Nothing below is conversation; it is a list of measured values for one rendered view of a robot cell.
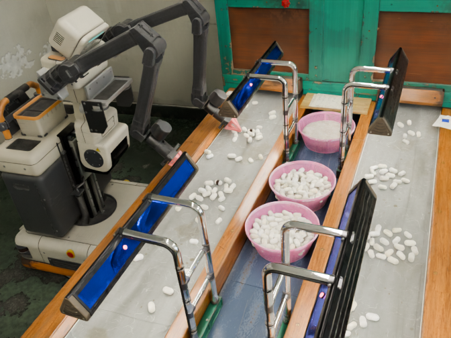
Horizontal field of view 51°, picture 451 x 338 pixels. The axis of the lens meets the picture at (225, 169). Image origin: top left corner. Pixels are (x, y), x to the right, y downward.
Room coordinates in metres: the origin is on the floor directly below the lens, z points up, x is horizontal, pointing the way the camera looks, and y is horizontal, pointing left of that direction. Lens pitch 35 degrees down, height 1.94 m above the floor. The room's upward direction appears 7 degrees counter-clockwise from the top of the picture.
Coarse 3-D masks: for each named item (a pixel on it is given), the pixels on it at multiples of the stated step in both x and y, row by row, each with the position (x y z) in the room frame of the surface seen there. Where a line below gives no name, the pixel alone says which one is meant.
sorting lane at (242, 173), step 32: (256, 96) 2.35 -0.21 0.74; (224, 160) 1.77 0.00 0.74; (256, 160) 1.74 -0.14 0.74; (192, 192) 1.56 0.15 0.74; (224, 192) 1.53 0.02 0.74; (160, 224) 1.39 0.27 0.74; (192, 224) 1.36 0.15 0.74; (224, 224) 1.34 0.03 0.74; (160, 256) 1.21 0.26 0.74; (192, 256) 1.20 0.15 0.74; (128, 288) 1.08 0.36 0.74; (160, 288) 1.07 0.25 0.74; (96, 320) 0.97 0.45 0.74; (128, 320) 0.96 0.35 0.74; (160, 320) 0.94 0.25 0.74
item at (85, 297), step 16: (192, 160) 1.28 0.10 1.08; (176, 176) 1.19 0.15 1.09; (192, 176) 1.23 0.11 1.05; (160, 192) 1.11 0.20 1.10; (176, 192) 1.15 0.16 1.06; (144, 208) 1.04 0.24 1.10; (160, 208) 1.07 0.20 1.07; (128, 224) 0.97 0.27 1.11; (144, 224) 1.00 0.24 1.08; (112, 240) 0.91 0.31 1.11; (128, 240) 0.94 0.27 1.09; (112, 256) 0.88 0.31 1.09; (128, 256) 0.90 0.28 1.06; (96, 272) 0.82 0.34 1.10; (112, 272) 0.84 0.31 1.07; (80, 288) 0.77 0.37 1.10; (96, 288) 0.79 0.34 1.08; (64, 304) 0.75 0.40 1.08; (80, 304) 0.74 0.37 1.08; (96, 304) 0.76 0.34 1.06
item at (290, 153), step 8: (272, 64) 1.92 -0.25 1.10; (280, 64) 1.90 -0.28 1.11; (288, 64) 1.89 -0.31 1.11; (296, 72) 1.87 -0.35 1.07; (280, 80) 1.74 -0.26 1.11; (296, 80) 1.87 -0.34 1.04; (296, 88) 1.87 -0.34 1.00; (288, 96) 1.75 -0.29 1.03; (296, 96) 1.87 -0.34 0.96; (288, 104) 1.80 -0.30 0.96; (296, 104) 1.87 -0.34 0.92; (288, 112) 1.74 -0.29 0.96; (296, 112) 1.87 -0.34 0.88; (288, 120) 1.74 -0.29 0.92; (296, 120) 1.87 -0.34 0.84; (288, 128) 1.74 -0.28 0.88; (296, 128) 1.87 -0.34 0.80; (288, 136) 1.74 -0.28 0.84; (296, 136) 1.87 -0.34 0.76; (288, 144) 1.74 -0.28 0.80; (296, 144) 1.87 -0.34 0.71; (288, 152) 1.74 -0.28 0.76; (296, 152) 1.85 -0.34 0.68; (288, 160) 1.74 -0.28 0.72
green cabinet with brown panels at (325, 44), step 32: (224, 0) 2.45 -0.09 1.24; (256, 0) 2.38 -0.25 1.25; (320, 0) 2.24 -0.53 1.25; (352, 0) 2.18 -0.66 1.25; (384, 0) 2.12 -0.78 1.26; (416, 0) 2.06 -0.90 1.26; (448, 0) 2.00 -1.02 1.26; (224, 32) 2.46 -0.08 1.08; (256, 32) 2.39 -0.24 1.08; (288, 32) 2.32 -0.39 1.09; (320, 32) 2.24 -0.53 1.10; (352, 32) 2.18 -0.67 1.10; (384, 32) 2.12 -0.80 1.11; (416, 32) 2.06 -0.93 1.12; (448, 32) 2.00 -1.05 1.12; (224, 64) 2.47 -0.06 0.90; (320, 64) 2.24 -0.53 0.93; (352, 64) 2.18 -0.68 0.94; (384, 64) 2.11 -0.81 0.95; (416, 64) 2.05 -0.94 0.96; (448, 64) 1.99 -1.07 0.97
